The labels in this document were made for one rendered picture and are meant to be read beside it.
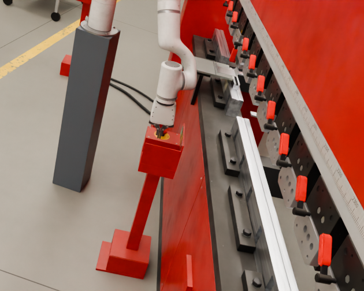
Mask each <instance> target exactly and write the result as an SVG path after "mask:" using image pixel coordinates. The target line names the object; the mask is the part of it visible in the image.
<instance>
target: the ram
mask: <svg viewBox="0 0 364 291"><path fill-rule="evenodd" d="M250 2H251V4H252V6H253V8H254V10H255V11H256V13H257V15H258V17H259V19H260V21H261V23H262V24H263V26H264V28H265V30H266V32H267V33H268V35H269V37H270V39H271V41H272V43H273V45H274V46H275V48H276V50H277V52H278V54H279V56H280V58H281V60H282V61H283V63H284V65H285V67H286V68H287V71H288V73H289V74H290V76H291V78H292V80H293V82H294V83H295V85H296V87H297V89H298V91H299V93H300V95H301V97H302V98H303V100H304V102H305V104H306V106H307V108H308V110H309V111H310V113H311V115H312V117H313V118H314V120H315V123H316V124H317V126H318V128H319V130H320V132H321V133H322V135H323V137H324V139H325V141H326V143H327V145H328V147H329V148H330V150H331V152H332V154H333V156H334V157H335V160H336V161H337V163H338V165H339V167H340V168H341V170H342V172H343V174H344V176H345V178H346V180H347V182H348V183H349V185H350V187H351V189H352V191H353V193H354V195H355V197H356V198H357V200H358V202H359V204H360V205H361V207H362V209H363V212H364V0H250ZM240 3H241V5H242V7H243V9H244V11H245V13H246V15H247V17H248V19H249V22H250V24H251V26H252V28H253V30H254V32H255V34H256V36H257V38H258V41H259V43H260V45H261V47H262V49H263V52H264V53H265V55H266V58H267V60H268V62H269V64H270V67H271V69H272V71H273V73H274V75H275V77H276V79H277V81H278V83H279V86H280V88H281V90H282V92H283V94H284V96H285V98H286V100H287V102H288V105H289V107H290V109H291V111H292V113H293V115H294V117H295V119H296V122H297V124H298V126H299V128H300V131H301V133H302V135H303V137H304V139H305V141H306V143H307V145H308V147H309V150H310V152H311V154H312V156H313V158H314V160H315V162H316V164H317V166H318V169H319V171H320V173H321V175H322V178H323V179H324V181H325V183H326V186H327V188H328V190H329V192H330V195H331V197H332V199H333V201H334V203H335V205H336V207H337V209H338V211H339V214H340V216H341V218H342V220H343V222H344V224H345V226H346V228H347V230H348V233H349V235H350V237H351V239H352V242H353V243H354V245H355V247H356V250H357V252H358V254H359V256H360V258H361V261H362V263H363V265H364V239H363V237H362V235H361V233H360V231H359V229H358V227H357V225H356V223H355V221H354V219H353V217H352V215H351V213H350V211H349V209H348V207H347V205H346V203H345V201H344V199H343V197H342V195H341V193H340V191H339V189H338V187H337V185H336V183H335V181H334V179H333V177H332V175H331V173H330V171H329V169H328V167H327V165H326V163H325V161H324V159H323V157H322V155H321V153H320V151H319V149H318V147H317V145H316V143H315V141H314V139H313V137H312V135H311V133H310V131H309V129H308V127H307V125H306V123H305V121H304V119H303V117H302V115H301V113H300V111H299V109H298V107H297V105H296V103H295V101H294V99H293V97H292V95H291V93H290V91H289V89H288V87H287V85H286V83H285V81H284V79H283V77H282V75H281V73H280V71H279V69H278V67H277V65H276V63H275V61H274V59H273V57H272V55H271V53H270V51H269V49H268V47H267V45H266V43H265V41H264V39H263V37H262V35H261V33H260V31H259V29H258V27H257V25H256V23H255V21H254V19H253V17H252V15H251V13H250V11H249V9H248V7H247V5H246V3H245V1H244V0H240Z"/></svg>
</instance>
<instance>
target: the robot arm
mask: <svg viewBox="0 0 364 291"><path fill-rule="evenodd" d="M116 2H117V0H92V1H91V8H90V15H89V17H87V16H86V18H85V20H84V21H82V22H81V24H80V26H81V27H82V28H83V29H84V30H85V31H87V32H89V33H91V34H94V35H98V36H107V37H110V36H116V35H117V32H118V30H117V29H116V28H115V27H114V26H112V23H113V17H114V11H115V8H116ZM157 17H158V44H159V46H160V48H162V49H164V50H167V51H170V52H173V53H175V54H176V55H178V56H179V57H180V59H181V60H182V62H183V66H184V71H182V68H183V67H182V65H180V64H179V63H177V62H174V61H164V62H162V63H161V70H160V73H159V80H158V87H157V93H156V97H155V99H154V103H153V106H152V109H151V115H150V120H149V122H148V123H149V124H152V125H154V126H155V127H156V130H157V132H156V135H157V138H159V139H160V138H161V136H163V133H164V130H165V129H167V128H173V127H174V119H175V115H176V102H175V101H176V99H177V98H178V97H177V93H178V92H179V91H180V90H192V89H194V88H195V87H196V81H197V70H196V60H195V58H194V56H193V54H192V52H191V51H190V50H189V49H188V48H187V47H186V46H185V45H184V44H183V43H182V41H181V39H180V0H157ZM160 124H162V125H163V126H162V127H161V128H160V126H159V125H160ZM160 129H161V130H160Z"/></svg>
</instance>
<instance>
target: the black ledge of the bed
mask: <svg viewBox="0 0 364 291"><path fill-rule="evenodd" d="M204 39H205V38H204V37H201V36H197V35H193V37H192V50H193V56H194V57H199V58H203V59H207V58H206V54H205V47H204V43H203V41H204ZM208 60H210V61H214V60H211V59H208ZM214 62H215V61H214ZM211 77H214V78H218V79H220V77H216V76H210V77H206V76H203V79H202V82H201V85H200V88H199V91H198V95H197V98H198V110H199V122H200V133H201V141H202V152H203V164H204V170H205V182H206V194H207V205H208V212H209V224H210V235H211V247H212V254H213V266H214V277H215V284H216V291H244V290H243V284H242V274H243V271H244V270H249V271H255V272H257V267H256V263H255V257H254V253H248V252H242V251H237V248H236V240H235V234H234V229H233V222H232V216H231V208H230V204H229V197H228V188H229V186H230V185H233V186H238V187H240V184H239V178H238V177H234V176H229V175H226V174H225V172H224V165H223V161H222V154H221V147H220V140H219V136H218V134H219V132H220V129H222V130H227V131H231V129H232V126H233V123H234V121H235V118H236V117H231V116H228V115H225V109H221V108H218V107H214V104H213V97H212V93H211V86H210V79H211Z"/></svg>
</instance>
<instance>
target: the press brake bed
mask: <svg viewBox="0 0 364 291"><path fill-rule="evenodd" d="M193 91H194V89H192V90H180V91H179V92H178V93H177V97H178V98H177V99H176V101H175V102H176V115H175V119H174V127H173V128H167V129H166V130H167V131H170V132H174V133H178V134H180V132H181V129H182V127H183V123H185V128H184V148H183V151H182V154H181V157H180V160H179V164H178V166H177V169H176V172H175V175H174V178H173V179H170V178H165V177H161V195H160V209H159V236H158V264H157V291H182V270H181V267H182V265H183V262H184V259H185V257H186V255H191V257H192V284H193V288H192V290H191V291H216V284H215V277H214V266H213V254H212V247H211V235H210V224H209V212H208V205H207V194H206V182H205V170H204V164H203V152H202V141H201V133H200V122H199V110H198V98H197V97H196V101H195V104H194V105H191V103H190V100H191V97H192V94H193Z"/></svg>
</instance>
